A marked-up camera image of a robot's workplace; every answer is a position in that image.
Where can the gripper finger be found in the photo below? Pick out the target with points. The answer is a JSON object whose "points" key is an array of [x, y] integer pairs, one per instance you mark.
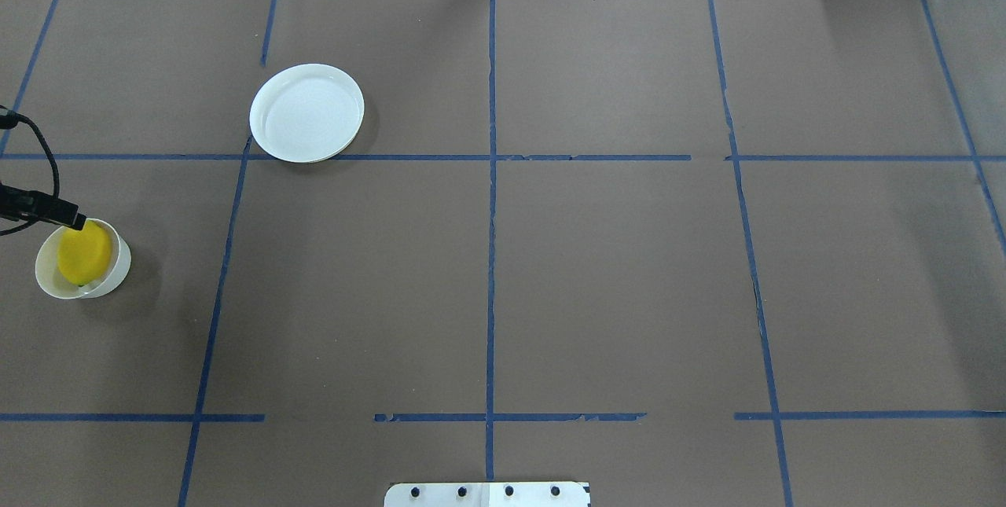
{"points": [[29, 206]]}

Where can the white bowl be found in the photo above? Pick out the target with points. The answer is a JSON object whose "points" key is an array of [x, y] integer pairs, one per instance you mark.
{"points": [[49, 279]]}

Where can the white pedestal column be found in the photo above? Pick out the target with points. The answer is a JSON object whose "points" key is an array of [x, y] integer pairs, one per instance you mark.
{"points": [[530, 493]]}

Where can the white plate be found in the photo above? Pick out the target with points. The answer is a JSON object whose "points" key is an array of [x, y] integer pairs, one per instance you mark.
{"points": [[306, 113]]}

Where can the yellow lemon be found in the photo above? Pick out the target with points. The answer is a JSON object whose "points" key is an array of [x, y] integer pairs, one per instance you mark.
{"points": [[84, 255]]}

